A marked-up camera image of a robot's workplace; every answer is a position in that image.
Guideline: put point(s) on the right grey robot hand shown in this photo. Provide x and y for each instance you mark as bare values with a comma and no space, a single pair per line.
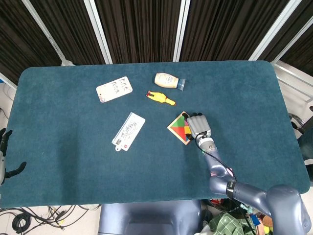
199,126

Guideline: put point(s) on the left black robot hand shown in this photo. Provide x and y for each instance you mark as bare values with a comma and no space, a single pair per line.
3,169

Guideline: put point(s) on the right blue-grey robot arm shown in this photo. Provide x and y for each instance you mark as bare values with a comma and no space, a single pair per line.
244,189

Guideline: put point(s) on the yellow tangram piece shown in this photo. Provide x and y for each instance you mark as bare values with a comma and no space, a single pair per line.
187,131

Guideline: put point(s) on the orange tangram triangle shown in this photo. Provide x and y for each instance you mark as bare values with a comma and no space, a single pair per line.
180,132

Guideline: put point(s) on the green tangram triangle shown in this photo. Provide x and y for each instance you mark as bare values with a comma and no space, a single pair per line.
179,123

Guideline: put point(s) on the wooden tangram tray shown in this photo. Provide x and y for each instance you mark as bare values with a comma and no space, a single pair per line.
176,127

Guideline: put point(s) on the yellow rubber chicken toy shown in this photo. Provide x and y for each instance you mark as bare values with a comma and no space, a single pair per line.
159,96

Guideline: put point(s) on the cream mayonnaise bottle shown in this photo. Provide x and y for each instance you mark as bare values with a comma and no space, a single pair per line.
166,80

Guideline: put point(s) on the white printed pencil pouch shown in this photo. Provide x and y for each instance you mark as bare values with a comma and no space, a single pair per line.
128,131

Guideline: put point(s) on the teal felt table cover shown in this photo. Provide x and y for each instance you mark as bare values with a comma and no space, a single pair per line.
73,159

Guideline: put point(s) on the white printed sticker card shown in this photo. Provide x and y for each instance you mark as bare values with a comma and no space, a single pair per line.
113,89

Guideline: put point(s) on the black pleated curtain panel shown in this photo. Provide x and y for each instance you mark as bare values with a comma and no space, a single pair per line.
19,39
71,29
139,29
288,31
227,29

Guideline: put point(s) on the green checkered cloth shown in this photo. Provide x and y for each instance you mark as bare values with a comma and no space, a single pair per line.
227,222

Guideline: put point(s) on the blue-grey robot torso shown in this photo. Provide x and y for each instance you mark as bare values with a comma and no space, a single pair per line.
146,218

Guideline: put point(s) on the aluminium frame post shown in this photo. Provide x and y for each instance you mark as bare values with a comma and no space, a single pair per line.
181,29
45,31
292,40
271,29
97,29

